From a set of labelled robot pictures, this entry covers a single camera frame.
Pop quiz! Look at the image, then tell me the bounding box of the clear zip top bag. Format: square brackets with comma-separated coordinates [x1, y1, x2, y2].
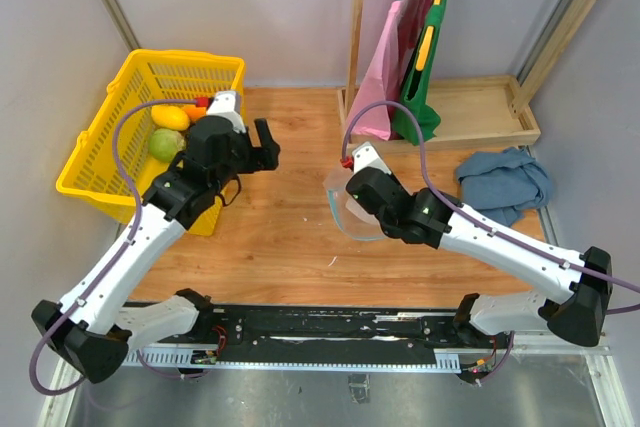
[323, 165, 385, 241]

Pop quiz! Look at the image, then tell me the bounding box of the green cabbage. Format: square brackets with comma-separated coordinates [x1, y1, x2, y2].
[148, 128, 186, 163]

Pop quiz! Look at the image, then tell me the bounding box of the yellow plastic basket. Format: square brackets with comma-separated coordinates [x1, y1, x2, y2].
[56, 49, 246, 236]

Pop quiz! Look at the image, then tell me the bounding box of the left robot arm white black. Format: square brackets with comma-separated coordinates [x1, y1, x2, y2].
[31, 115, 280, 384]

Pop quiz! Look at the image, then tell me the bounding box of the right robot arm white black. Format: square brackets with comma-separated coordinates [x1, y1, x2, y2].
[346, 167, 612, 347]

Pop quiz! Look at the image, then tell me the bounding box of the pink hanging bag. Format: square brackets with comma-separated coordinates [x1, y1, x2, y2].
[347, 0, 401, 141]

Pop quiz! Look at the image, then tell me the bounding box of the green hanging bag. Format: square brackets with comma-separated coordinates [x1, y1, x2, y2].
[392, 0, 447, 145]

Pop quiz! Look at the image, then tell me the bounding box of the dark red hanging bag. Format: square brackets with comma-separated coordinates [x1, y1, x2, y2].
[398, 0, 431, 66]

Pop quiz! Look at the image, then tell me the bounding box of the orange yellow mango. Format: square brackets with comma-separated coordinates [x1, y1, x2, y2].
[182, 105, 207, 124]

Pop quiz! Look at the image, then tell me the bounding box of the wooden rack tray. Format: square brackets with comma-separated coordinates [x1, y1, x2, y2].
[335, 0, 640, 158]

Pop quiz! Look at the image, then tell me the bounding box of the blue crumpled cloth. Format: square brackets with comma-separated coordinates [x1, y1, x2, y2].
[455, 147, 554, 227]

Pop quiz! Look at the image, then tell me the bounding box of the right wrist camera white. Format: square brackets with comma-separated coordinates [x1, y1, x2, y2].
[352, 142, 391, 174]

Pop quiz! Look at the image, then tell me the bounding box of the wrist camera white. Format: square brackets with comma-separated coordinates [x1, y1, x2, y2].
[352, 142, 391, 174]
[206, 90, 246, 132]

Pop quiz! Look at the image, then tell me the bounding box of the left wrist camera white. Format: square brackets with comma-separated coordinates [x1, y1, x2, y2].
[206, 90, 246, 132]

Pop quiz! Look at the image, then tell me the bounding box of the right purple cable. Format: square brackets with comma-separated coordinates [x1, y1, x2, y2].
[342, 99, 640, 388]

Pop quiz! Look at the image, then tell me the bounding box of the purple cable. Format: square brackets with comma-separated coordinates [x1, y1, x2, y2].
[28, 97, 211, 396]
[342, 99, 640, 388]

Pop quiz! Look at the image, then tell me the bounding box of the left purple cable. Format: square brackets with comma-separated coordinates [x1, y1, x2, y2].
[28, 97, 211, 396]

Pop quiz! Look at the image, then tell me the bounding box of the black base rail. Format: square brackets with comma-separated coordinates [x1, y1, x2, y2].
[149, 302, 516, 373]

